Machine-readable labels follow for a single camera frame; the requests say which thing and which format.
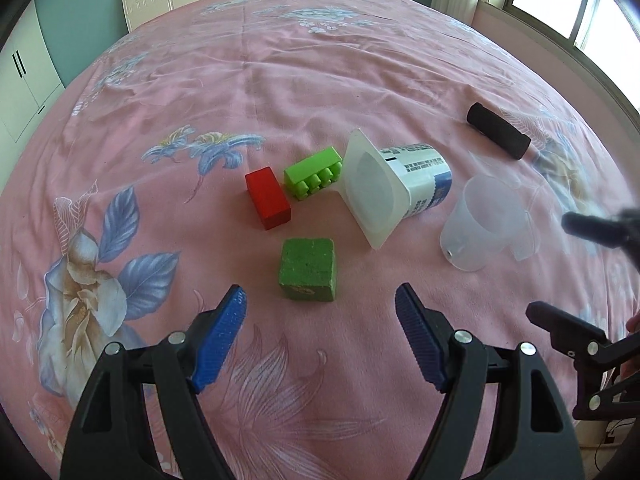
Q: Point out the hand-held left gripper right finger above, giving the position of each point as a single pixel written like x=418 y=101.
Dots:
x=420 y=335

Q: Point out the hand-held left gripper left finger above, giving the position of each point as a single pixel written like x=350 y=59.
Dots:
x=220 y=335

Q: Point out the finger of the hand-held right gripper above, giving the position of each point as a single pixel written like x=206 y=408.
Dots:
x=570 y=325
x=595 y=230

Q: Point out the clear plastic measuring cup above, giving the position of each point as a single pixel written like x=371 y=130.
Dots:
x=482 y=225

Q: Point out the black foam cylinder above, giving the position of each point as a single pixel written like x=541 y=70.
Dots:
x=497 y=130

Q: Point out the red wooden block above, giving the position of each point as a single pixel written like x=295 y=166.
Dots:
x=267 y=200

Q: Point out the white yogurt cup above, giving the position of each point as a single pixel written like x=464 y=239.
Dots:
x=385 y=185

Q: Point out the green toy brick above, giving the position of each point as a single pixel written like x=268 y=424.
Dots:
x=312 y=170

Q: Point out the window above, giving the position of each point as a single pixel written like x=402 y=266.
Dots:
x=565 y=5

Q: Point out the pink floral blanket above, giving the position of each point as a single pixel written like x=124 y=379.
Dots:
x=300 y=85

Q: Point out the white wardrobe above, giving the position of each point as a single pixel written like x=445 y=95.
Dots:
x=25 y=85

